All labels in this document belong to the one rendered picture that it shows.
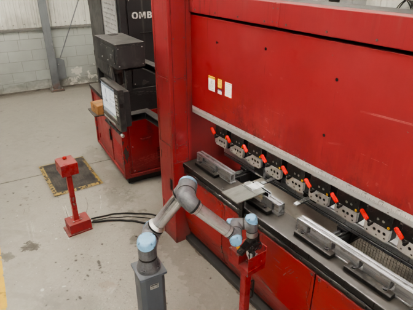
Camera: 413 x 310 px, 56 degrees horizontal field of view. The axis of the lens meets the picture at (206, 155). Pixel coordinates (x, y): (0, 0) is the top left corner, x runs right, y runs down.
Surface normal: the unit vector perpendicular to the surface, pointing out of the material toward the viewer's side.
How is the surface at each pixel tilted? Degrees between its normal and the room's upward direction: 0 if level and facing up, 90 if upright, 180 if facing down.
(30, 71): 90
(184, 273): 0
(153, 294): 90
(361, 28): 90
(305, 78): 90
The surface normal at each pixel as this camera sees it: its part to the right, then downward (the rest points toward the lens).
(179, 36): 0.57, 0.37
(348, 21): -0.82, 0.26
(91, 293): 0.00, -0.90
